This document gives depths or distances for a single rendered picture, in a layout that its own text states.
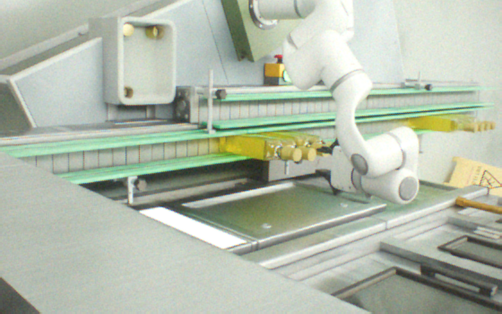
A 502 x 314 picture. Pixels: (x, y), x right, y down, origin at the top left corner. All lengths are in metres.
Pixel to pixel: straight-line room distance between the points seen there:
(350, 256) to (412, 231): 0.25
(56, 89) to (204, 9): 0.52
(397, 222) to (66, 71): 0.91
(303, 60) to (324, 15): 0.13
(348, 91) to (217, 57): 0.69
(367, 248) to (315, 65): 0.42
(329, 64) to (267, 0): 0.59
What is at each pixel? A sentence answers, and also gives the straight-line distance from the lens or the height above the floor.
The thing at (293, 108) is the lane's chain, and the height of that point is 0.88.
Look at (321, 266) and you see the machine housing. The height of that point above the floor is 1.43.
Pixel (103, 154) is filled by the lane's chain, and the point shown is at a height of 0.88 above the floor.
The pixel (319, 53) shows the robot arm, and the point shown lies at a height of 1.33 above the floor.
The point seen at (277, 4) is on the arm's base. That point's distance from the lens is 1.67.
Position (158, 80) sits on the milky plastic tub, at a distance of 1.56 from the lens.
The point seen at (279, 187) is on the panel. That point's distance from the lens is 1.60.
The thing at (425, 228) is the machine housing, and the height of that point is 1.43.
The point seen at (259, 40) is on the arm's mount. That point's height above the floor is 0.82.
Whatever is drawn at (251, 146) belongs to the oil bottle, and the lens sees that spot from 1.48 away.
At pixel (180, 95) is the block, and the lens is 1.54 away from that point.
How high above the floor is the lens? 2.08
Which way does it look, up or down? 45 degrees down
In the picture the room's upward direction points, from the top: 102 degrees clockwise
